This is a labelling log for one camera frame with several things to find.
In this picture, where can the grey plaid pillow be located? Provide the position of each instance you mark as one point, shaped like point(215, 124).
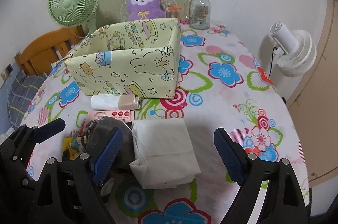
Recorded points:
point(25, 94)

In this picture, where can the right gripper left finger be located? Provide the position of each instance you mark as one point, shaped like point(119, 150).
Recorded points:
point(68, 191)

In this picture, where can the white clip fan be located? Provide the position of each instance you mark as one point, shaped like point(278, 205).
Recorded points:
point(296, 53)

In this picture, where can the floral tablecloth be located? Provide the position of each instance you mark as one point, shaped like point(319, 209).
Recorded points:
point(220, 85)

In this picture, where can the green desk fan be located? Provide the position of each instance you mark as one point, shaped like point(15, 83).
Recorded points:
point(74, 13)

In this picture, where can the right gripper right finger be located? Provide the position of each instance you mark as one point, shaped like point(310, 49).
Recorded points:
point(283, 202)

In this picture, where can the purple plush toy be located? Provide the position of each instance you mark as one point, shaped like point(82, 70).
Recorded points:
point(145, 9)

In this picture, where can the colourful small packet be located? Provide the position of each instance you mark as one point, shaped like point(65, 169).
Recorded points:
point(72, 148)

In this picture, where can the clear plastic bag roll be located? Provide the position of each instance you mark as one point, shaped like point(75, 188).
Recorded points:
point(115, 102)

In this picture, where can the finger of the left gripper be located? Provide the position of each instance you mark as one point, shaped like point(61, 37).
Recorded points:
point(50, 127)

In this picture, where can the white cloth bag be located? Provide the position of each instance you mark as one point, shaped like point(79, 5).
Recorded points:
point(164, 155)

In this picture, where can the yellow cartoon storage box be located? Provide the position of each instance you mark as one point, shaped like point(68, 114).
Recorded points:
point(139, 57)

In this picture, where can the glass mason jar mug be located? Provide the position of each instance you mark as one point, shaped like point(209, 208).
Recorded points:
point(199, 14)

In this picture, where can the pink wet wipes pack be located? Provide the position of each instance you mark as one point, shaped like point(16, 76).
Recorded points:
point(106, 120)

